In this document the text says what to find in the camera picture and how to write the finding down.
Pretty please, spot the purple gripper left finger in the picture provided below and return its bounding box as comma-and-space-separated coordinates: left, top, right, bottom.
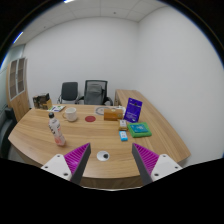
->
42, 143, 91, 185

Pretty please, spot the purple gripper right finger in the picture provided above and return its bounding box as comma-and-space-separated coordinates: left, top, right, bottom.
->
132, 143, 182, 185

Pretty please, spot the clear plastic water bottle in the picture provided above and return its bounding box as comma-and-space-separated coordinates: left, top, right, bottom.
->
48, 112, 66, 146

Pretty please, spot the green flat box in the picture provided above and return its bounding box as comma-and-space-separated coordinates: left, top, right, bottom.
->
128, 122, 152, 138

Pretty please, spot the small blue box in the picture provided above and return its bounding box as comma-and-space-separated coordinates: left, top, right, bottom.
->
119, 131, 128, 141

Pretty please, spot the dark red round coaster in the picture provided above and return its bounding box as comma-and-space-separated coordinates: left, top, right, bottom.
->
85, 116, 96, 122

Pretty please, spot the white ceramic mug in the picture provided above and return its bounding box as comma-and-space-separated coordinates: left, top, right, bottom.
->
62, 107, 77, 122

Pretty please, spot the small beige box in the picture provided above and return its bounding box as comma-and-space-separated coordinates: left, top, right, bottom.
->
119, 120, 127, 130

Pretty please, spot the white green leaflet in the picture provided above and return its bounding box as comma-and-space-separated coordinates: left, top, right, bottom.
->
47, 105, 65, 112

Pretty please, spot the purple standing card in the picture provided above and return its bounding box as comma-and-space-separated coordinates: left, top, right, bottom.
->
124, 98, 142, 123

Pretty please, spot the grey round coaster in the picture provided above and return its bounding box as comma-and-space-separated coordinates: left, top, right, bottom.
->
95, 106, 107, 115

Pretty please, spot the brown wooden box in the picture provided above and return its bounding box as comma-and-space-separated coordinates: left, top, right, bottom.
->
104, 109, 123, 121

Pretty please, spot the dark brown cardboard box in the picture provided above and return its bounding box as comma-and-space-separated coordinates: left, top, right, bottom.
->
33, 93, 52, 110

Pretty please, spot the grey visitor chair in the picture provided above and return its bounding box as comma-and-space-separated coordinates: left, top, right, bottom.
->
57, 82, 79, 104

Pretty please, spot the black mesh office chair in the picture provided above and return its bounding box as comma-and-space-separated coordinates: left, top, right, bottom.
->
78, 80, 113, 106

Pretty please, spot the black chair at left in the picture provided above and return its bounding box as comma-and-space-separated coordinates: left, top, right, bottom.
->
0, 107, 17, 159

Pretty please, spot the wooden glass-door cabinet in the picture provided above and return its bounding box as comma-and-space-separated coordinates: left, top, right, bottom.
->
6, 58, 29, 121

